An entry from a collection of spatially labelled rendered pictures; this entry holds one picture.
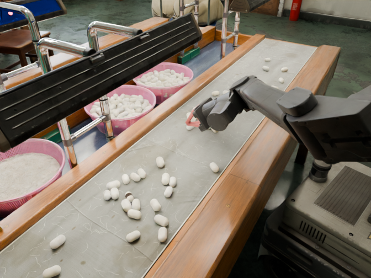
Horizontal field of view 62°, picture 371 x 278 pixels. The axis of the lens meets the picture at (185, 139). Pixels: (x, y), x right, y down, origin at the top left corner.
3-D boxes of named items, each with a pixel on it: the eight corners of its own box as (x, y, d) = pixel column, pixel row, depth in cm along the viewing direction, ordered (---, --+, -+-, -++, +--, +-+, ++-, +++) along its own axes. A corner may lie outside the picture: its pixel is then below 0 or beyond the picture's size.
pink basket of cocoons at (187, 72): (203, 89, 144) (204, 69, 139) (172, 114, 126) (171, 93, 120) (157, 76, 155) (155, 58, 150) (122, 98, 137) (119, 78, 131)
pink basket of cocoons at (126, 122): (164, 108, 130) (163, 87, 124) (146, 145, 109) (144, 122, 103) (104, 102, 134) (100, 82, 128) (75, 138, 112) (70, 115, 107)
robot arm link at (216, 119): (268, 99, 82) (249, 73, 80) (255, 123, 74) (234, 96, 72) (233, 115, 91) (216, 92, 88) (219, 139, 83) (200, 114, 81)
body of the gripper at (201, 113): (190, 113, 89) (208, 103, 84) (206, 99, 96) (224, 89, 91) (202, 132, 90) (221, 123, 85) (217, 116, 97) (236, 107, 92)
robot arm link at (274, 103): (361, 147, 44) (322, 87, 41) (327, 171, 44) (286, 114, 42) (267, 99, 85) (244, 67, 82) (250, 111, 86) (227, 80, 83)
